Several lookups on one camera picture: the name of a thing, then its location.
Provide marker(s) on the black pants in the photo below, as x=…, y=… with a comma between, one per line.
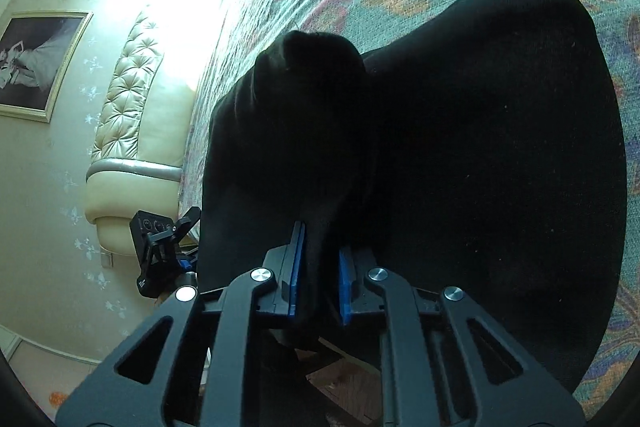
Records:
x=475, y=157

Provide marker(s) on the framed wall picture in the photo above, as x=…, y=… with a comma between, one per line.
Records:
x=35, y=57

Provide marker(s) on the cream tufted headboard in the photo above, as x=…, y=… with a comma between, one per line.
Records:
x=135, y=187

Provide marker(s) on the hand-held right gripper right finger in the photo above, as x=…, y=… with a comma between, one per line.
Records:
x=345, y=287

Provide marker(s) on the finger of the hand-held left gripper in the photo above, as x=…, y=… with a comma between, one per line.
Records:
x=187, y=222
x=183, y=265

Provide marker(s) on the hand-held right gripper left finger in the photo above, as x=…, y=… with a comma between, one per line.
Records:
x=298, y=267

